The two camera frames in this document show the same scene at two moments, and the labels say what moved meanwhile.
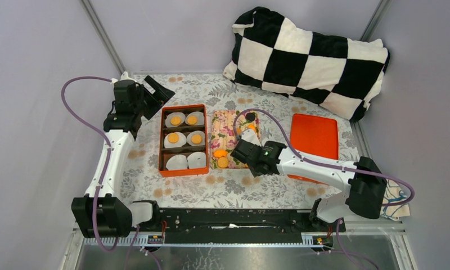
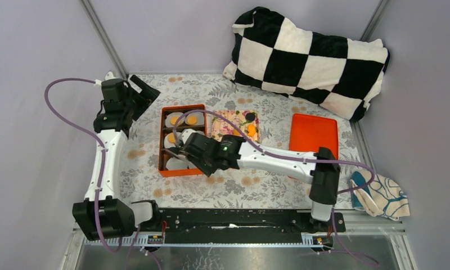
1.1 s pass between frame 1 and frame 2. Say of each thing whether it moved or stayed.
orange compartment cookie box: stayed
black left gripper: moved
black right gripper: moved
